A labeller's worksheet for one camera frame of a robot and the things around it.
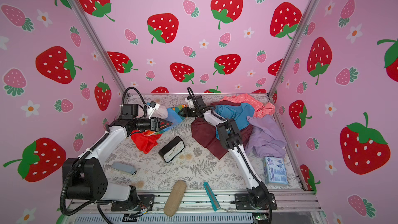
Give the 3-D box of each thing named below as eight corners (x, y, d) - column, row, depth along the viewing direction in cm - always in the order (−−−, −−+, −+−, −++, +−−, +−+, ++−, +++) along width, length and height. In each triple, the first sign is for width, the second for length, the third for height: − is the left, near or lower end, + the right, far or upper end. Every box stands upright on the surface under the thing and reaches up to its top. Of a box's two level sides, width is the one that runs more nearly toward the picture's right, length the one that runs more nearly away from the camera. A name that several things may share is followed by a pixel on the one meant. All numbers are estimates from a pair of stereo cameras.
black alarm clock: (162, 158, 90) (158, 151, 83) (180, 143, 97) (177, 135, 89) (167, 164, 88) (163, 157, 81) (184, 147, 95) (183, 140, 87)
